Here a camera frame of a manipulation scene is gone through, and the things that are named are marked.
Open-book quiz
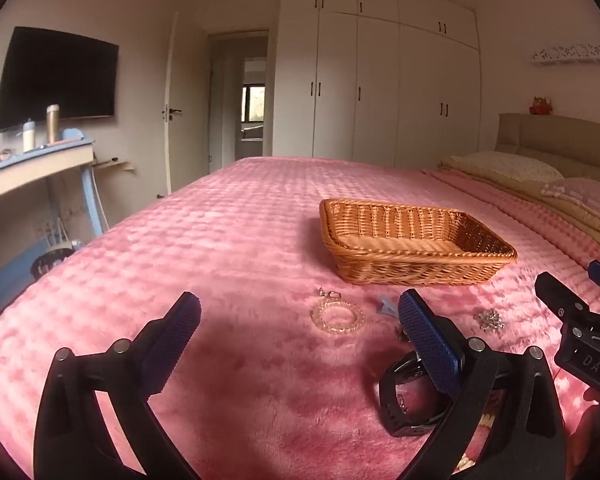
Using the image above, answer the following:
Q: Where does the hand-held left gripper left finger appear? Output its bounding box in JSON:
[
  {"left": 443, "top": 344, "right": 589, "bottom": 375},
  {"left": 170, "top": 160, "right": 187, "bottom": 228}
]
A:
[{"left": 32, "top": 291, "right": 203, "bottom": 480}]

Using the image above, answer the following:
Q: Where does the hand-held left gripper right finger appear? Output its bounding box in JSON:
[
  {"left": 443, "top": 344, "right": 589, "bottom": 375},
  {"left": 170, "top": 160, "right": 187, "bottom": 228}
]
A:
[{"left": 398, "top": 288, "right": 567, "bottom": 480}]

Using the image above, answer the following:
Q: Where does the light blue hair clip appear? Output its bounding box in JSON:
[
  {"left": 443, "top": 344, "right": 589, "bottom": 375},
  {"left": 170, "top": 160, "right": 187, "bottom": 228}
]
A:
[{"left": 374, "top": 297, "right": 399, "bottom": 321}]

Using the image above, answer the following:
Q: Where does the black wrist watch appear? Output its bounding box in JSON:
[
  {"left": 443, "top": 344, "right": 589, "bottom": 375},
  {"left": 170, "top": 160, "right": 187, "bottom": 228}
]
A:
[{"left": 379, "top": 349, "right": 462, "bottom": 437}]

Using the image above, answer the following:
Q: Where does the brown wicker basket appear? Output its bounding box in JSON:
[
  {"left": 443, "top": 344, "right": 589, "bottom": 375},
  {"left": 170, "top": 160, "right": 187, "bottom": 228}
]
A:
[{"left": 319, "top": 198, "right": 518, "bottom": 287}]

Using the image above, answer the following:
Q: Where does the silver rhinestone brooch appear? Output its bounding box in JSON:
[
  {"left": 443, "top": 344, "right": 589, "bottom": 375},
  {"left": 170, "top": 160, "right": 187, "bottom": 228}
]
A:
[{"left": 473, "top": 309, "right": 506, "bottom": 333}]

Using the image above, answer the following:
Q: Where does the pink patterned pillow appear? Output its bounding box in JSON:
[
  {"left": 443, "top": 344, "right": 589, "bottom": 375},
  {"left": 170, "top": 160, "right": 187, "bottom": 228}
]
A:
[{"left": 540, "top": 177, "right": 600, "bottom": 231}]

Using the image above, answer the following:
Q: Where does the pink plush blanket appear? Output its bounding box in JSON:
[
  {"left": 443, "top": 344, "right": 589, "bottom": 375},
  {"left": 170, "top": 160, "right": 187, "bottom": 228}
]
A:
[{"left": 0, "top": 156, "right": 600, "bottom": 480}]

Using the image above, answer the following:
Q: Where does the cream floral pillow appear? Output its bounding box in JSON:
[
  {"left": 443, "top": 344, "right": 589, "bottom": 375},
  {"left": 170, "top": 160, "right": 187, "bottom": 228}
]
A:
[{"left": 440, "top": 152, "right": 565, "bottom": 184}]

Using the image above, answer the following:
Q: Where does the blue and white desk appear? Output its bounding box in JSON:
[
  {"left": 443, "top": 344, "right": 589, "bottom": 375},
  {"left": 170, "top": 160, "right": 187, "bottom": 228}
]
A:
[{"left": 0, "top": 129, "right": 105, "bottom": 241}]

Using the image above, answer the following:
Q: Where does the white room door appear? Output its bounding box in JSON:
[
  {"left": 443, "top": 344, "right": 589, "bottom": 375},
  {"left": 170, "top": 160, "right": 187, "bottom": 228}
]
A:
[{"left": 161, "top": 11, "right": 211, "bottom": 197}]

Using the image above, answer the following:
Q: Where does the gold thermos bottle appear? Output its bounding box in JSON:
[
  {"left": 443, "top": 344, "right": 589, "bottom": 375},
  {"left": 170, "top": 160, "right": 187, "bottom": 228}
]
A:
[{"left": 46, "top": 104, "right": 61, "bottom": 144}]

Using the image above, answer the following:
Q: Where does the white wardrobe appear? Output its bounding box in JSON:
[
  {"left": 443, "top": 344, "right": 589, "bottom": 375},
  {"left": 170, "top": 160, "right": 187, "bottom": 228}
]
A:
[{"left": 271, "top": 0, "right": 482, "bottom": 173}]

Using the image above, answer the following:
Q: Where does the small wooden wall shelf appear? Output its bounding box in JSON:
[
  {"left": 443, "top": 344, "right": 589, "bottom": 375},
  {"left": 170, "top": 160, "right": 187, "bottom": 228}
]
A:
[{"left": 92, "top": 156, "right": 137, "bottom": 174}]

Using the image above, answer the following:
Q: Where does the white lace wall shelf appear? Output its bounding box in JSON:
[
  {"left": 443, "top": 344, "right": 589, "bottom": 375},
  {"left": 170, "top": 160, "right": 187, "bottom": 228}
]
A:
[{"left": 528, "top": 43, "right": 600, "bottom": 66}]

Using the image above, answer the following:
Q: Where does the black wall television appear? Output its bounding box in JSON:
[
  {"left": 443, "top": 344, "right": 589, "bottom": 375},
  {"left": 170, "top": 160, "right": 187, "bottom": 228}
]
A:
[{"left": 0, "top": 26, "right": 120, "bottom": 134}]

